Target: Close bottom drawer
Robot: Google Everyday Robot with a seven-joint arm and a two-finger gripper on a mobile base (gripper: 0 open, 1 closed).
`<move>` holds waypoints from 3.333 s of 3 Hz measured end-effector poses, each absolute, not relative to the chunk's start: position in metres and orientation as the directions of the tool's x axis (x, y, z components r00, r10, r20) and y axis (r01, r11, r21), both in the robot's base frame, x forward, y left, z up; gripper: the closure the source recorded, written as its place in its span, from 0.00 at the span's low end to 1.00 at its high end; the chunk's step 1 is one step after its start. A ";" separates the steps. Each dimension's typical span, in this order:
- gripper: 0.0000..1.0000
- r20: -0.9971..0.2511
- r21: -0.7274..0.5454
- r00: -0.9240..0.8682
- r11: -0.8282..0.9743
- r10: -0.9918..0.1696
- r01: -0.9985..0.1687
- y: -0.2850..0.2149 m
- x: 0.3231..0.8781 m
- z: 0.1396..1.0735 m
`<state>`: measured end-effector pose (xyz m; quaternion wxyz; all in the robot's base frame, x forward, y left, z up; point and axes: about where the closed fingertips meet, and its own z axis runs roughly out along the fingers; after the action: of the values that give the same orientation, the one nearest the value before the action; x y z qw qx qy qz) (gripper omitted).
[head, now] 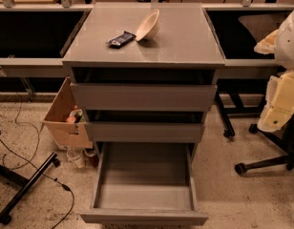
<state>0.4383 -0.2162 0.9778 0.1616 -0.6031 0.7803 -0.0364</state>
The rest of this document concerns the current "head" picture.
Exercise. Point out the grey bottom drawer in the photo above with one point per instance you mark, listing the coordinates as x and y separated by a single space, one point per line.
144 183

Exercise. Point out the grey drawer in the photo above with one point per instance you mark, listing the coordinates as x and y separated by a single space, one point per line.
145 126
130 89
144 183

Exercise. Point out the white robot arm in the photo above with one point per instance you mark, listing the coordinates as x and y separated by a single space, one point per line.
279 107

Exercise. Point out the grey drawer cabinet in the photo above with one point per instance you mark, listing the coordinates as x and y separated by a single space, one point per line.
184 39

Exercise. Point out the grey middle drawer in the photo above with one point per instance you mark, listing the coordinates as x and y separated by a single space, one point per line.
145 126

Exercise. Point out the grey top drawer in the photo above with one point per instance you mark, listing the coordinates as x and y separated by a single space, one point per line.
130 89

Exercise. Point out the items inside cardboard box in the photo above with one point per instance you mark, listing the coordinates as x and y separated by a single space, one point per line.
75 116

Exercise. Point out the white bowl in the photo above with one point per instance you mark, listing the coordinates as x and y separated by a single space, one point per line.
149 26

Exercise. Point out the cardboard box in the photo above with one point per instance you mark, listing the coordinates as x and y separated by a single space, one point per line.
64 133

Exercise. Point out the white bottle on floor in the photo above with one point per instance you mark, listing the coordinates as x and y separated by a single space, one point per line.
76 158

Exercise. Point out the black stand leg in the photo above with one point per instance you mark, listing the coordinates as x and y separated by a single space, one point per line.
24 183

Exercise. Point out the black desk leg frame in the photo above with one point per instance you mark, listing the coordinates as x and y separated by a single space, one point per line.
237 109

